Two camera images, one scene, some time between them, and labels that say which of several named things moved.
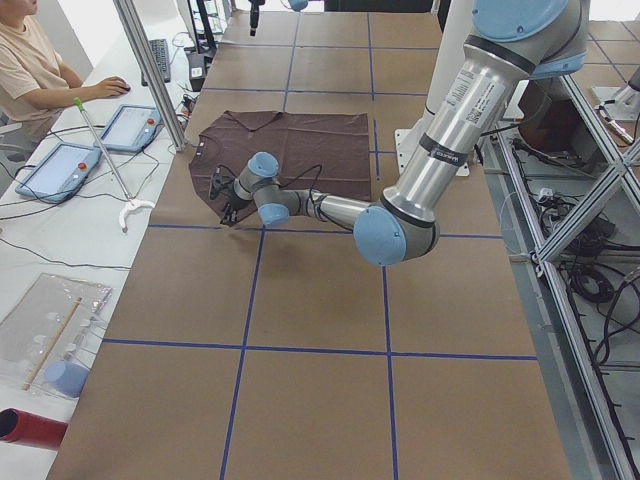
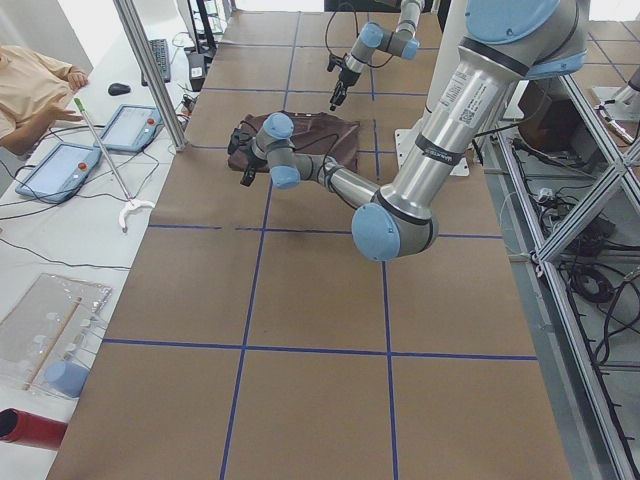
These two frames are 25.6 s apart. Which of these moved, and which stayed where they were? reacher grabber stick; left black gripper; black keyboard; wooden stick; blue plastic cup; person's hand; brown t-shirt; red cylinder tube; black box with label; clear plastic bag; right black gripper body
Moved: left black gripper; person's hand; brown t-shirt; right black gripper body
Stayed: black keyboard; reacher grabber stick; blue plastic cup; red cylinder tube; wooden stick; black box with label; clear plastic bag
